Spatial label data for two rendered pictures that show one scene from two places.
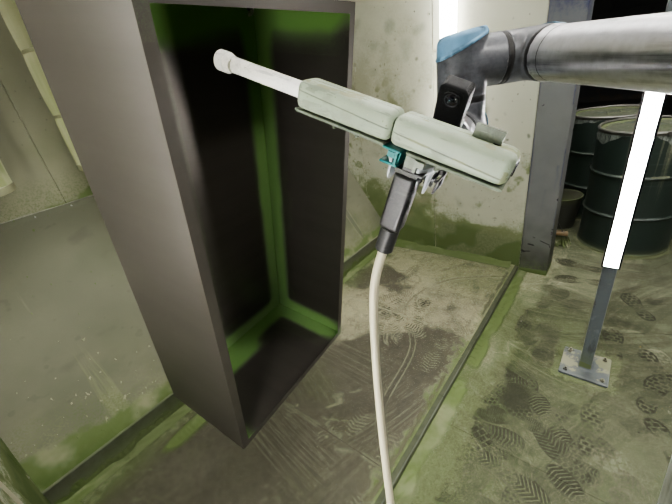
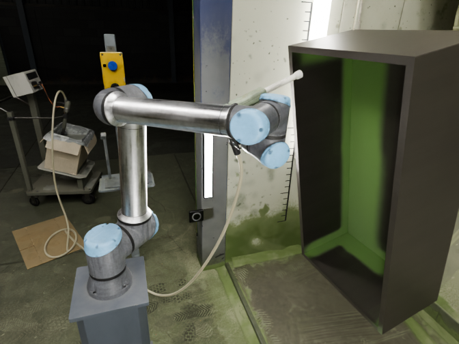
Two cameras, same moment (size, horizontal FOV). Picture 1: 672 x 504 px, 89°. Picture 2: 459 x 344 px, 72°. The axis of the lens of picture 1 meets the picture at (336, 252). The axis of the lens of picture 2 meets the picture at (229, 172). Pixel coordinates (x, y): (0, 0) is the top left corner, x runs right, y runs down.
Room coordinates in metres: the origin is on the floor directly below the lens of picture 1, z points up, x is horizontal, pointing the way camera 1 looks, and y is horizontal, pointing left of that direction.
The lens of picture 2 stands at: (1.05, -1.16, 1.69)
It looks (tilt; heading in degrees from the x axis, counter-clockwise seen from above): 25 degrees down; 118
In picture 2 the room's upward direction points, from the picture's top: 2 degrees clockwise
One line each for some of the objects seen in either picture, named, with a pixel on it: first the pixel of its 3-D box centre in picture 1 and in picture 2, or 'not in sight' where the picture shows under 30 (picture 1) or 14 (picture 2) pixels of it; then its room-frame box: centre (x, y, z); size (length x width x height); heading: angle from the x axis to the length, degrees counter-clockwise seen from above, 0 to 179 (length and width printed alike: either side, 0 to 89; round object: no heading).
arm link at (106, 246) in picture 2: not in sight; (106, 248); (0.10, -0.47, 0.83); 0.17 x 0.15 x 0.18; 91
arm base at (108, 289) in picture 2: not in sight; (108, 275); (0.10, -0.48, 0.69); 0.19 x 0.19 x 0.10
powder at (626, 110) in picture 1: (611, 112); not in sight; (2.90, -2.45, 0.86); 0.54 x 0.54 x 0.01
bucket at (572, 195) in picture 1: (561, 209); not in sight; (2.72, -2.02, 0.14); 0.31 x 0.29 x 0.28; 137
